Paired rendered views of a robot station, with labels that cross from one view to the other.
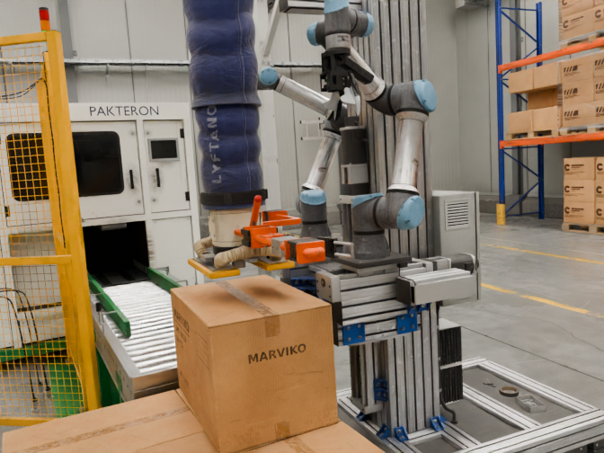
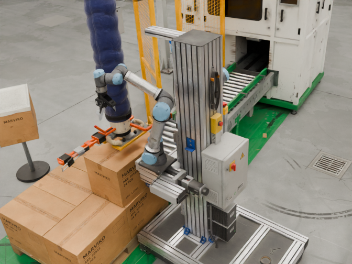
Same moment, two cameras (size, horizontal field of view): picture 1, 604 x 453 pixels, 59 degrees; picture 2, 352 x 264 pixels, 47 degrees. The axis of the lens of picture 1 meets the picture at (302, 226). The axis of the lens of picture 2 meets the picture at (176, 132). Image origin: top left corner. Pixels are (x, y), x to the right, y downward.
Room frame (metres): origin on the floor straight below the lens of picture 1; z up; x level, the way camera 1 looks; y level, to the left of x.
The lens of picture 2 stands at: (0.97, -2.64, 2.99)
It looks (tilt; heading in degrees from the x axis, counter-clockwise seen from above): 33 degrees down; 63
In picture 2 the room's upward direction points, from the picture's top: 5 degrees counter-clockwise
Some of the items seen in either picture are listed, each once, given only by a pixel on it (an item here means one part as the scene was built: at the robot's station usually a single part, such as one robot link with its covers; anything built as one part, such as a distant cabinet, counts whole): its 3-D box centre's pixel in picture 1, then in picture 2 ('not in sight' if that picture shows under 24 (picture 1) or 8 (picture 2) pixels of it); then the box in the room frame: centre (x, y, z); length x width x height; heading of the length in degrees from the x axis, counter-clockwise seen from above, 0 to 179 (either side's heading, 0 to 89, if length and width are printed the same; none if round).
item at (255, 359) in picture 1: (246, 350); (127, 164); (1.87, 0.23, 0.74); 0.60 x 0.40 x 0.40; 24
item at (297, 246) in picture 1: (304, 250); (64, 159); (1.32, 0.00, 1.18); 0.08 x 0.07 x 0.05; 23
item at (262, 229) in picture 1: (259, 235); (98, 137); (1.64, 0.13, 1.18); 0.10 x 0.08 x 0.06; 113
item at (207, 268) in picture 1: (211, 262); not in sight; (1.83, 0.32, 1.08); 0.34 x 0.10 x 0.05; 23
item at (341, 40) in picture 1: (338, 44); (101, 88); (1.66, -0.14, 1.74); 0.08 x 0.08 x 0.05
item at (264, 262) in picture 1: (263, 255); (129, 136); (1.91, 0.14, 1.08); 0.34 x 0.10 x 0.05; 23
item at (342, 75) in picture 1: (337, 72); (102, 98); (1.66, -0.14, 1.66); 0.09 x 0.08 x 0.12; 112
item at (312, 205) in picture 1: (313, 205); not in sight; (2.44, -0.06, 1.20); 0.13 x 0.12 x 0.14; 9
